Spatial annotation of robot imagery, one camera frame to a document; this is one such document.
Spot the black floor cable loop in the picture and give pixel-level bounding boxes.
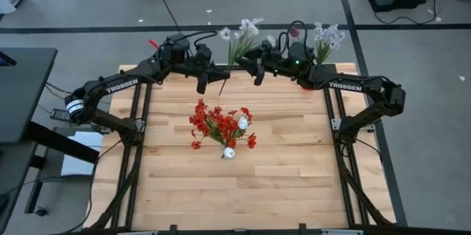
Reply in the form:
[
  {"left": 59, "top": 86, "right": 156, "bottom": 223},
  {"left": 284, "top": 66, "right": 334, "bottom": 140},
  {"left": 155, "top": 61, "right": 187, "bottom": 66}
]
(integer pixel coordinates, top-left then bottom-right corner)
[{"left": 142, "top": 0, "right": 182, "bottom": 33}]

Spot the small white blossom bunch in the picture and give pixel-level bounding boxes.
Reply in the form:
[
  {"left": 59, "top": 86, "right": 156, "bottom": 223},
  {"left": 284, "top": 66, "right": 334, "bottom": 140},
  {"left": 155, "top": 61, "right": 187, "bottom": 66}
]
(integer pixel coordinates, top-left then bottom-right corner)
[{"left": 312, "top": 21, "right": 347, "bottom": 67}]

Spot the white daisy flower bunch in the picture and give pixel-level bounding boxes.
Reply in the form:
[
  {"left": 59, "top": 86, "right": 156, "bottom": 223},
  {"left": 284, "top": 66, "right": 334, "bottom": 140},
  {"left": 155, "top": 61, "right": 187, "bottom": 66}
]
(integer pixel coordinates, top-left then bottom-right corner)
[{"left": 219, "top": 16, "right": 277, "bottom": 97}]

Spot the black side desk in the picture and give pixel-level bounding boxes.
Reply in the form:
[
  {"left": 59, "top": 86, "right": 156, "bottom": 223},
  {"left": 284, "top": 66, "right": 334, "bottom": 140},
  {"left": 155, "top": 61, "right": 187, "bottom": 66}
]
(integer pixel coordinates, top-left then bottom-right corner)
[{"left": 0, "top": 46, "right": 101, "bottom": 235}]

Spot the red blossom flower bunch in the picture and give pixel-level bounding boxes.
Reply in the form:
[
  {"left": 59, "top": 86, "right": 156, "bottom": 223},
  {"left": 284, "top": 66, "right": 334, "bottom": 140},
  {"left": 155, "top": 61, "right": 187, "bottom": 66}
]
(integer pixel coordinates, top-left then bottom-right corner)
[
  {"left": 188, "top": 98, "right": 231, "bottom": 151},
  {"left": 220, "top": 106, "right": 258, "bottom": 151}
]

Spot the black power brick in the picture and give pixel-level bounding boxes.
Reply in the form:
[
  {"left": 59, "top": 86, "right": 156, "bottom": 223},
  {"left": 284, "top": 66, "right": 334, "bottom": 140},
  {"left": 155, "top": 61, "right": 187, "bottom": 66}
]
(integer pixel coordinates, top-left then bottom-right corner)
[{"left": 49, "top": 108, "right": 74, "bottom": 122}]

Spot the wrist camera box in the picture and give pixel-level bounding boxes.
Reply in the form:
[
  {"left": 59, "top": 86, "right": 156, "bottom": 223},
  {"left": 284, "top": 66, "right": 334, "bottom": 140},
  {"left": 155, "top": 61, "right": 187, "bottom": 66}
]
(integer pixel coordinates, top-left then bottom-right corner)
[
  {"left": 194, "top": 43, "right": 213, "bottom": 63},
  {"left": 259, "top": 41, "right": 280, "bottom": 63}
]

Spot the black aluminium table frame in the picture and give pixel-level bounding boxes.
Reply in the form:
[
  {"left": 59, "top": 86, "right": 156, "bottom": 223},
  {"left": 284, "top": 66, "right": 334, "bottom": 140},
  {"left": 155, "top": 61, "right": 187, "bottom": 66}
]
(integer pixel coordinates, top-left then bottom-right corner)
[{"left": 83, "top": 63, "right": 409, "bottom": 235}]

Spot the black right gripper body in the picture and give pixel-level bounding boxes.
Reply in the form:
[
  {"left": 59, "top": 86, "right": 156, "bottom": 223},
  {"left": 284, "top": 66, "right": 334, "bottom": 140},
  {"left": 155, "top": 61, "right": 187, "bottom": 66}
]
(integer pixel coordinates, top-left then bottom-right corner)
[{"left": 257, "top": 49, "right": 291, "bottom": 77}]

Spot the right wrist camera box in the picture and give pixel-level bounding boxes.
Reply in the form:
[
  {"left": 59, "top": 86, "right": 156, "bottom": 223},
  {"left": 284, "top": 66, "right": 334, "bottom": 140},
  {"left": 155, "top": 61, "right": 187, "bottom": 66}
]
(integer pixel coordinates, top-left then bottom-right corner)
[{"left": 259, "top": 41, "right": 280, "bottom": 63}]

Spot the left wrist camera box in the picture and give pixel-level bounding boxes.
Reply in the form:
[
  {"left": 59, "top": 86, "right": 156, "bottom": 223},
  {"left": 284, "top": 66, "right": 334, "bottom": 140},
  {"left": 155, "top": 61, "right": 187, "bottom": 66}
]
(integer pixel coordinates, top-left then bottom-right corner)
[{"left": 194, "top": 43, "right": 213, "bottom": 63}]

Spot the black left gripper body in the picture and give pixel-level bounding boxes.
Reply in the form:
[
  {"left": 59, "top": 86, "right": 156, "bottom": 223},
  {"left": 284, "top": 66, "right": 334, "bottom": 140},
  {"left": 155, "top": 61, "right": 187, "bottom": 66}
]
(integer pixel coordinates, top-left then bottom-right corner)
[{"left": 183, "top": 56, "right": 222, "bottom": 80}]

